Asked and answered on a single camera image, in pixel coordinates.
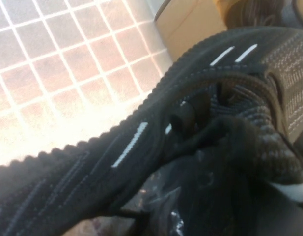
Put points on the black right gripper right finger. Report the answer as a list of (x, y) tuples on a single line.
[(271, 221)]

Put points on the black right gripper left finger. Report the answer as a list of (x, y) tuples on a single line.
[(195, 196)]

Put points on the grey checked tablecloth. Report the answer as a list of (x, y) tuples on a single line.
[(55, 73)]

